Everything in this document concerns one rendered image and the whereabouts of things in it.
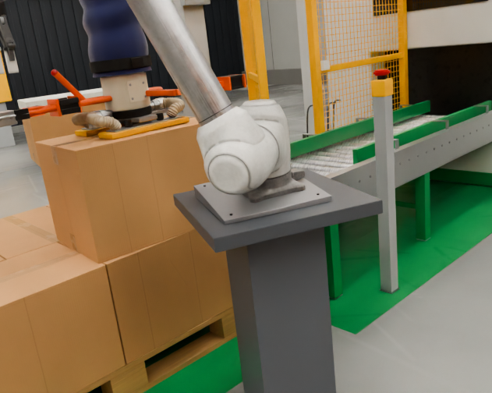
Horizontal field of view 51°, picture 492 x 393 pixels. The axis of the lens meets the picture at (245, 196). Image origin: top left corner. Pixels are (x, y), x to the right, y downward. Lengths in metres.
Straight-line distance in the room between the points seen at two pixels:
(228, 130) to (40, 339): 0.95
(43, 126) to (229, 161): 2.28
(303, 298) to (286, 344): 0.16
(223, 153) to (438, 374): 1.22
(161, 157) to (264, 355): 0.78
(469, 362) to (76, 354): 1.41
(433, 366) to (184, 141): 1.24
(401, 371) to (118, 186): 1.22
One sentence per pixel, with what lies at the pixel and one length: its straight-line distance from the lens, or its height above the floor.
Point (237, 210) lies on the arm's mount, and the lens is 1.47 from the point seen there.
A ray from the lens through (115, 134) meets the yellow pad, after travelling 1.88.
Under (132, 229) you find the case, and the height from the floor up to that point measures 0.62.
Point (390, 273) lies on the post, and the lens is 2.57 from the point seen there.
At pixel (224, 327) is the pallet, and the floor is 0.07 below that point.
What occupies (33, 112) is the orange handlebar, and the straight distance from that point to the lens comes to 1.88.
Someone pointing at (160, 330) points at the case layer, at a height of 0.21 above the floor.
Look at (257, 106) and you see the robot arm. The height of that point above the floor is 1.04.
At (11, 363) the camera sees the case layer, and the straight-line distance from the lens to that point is 1.84.
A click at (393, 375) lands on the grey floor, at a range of 2.08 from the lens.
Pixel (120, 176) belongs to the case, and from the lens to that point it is 1.85.
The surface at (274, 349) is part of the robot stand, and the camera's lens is 1.69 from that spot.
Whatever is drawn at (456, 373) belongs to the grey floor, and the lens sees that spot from 2.12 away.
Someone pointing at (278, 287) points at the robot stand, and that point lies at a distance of 1.59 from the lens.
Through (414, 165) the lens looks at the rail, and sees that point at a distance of 2.96.
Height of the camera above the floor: 1.22
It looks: 16 degrees down
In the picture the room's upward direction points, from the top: 7 degrees counter-clockwise
